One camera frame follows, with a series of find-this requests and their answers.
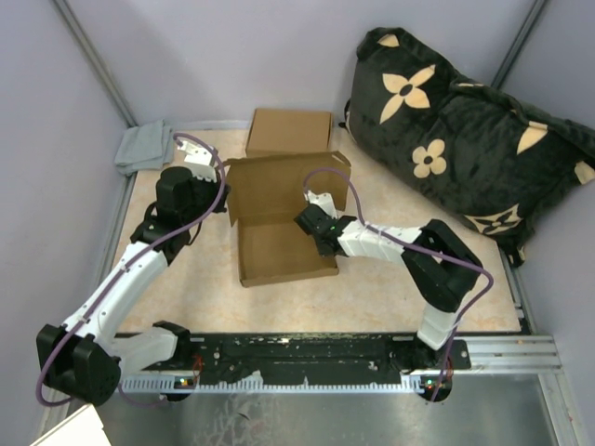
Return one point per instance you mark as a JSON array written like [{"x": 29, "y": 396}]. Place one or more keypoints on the right grey corner post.
[{"x": 520, "y": 40}]

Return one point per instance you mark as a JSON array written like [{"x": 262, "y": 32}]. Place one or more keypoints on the grey corner post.
[
  {"x": 95, "y": 61},
  {"x": 520, "y": 40}
]

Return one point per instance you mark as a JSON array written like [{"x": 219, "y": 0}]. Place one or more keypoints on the brown cardboard box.
[
  {"x": 267, "y": 193},
  {"x": 284, "y": 131}
]

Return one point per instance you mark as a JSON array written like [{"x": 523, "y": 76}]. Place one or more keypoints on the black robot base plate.
[{"x": 318, "y": 359}]

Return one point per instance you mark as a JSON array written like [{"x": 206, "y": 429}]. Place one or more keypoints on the white board corner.
[{"x": 82, "y": 428}]

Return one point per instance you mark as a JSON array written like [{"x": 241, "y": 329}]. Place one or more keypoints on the left grey corner post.
[{"x": 95, "y": 61}]

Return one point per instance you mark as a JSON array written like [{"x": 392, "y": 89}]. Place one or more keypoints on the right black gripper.
[{"x": 320, "y": 251}]

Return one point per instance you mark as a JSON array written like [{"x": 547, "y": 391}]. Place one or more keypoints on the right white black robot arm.
[{"x": 442, "y": 267}]

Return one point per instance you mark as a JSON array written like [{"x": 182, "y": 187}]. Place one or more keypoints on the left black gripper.
[{"x": 214, "y": 186}]

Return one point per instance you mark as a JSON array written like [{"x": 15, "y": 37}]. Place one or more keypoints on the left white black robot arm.
[{"x": 83, "y": 358}]

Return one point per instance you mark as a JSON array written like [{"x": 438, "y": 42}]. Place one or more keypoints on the grey folded cloth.
[{"x": 145, "y": 147}]

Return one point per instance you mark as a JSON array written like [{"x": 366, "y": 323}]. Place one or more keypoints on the black plush flower cushion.
[{"x": 495, "y": 163}]

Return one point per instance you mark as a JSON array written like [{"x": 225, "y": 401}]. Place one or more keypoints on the aluminium rail frame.
[{"x": 514, "y": 393}]

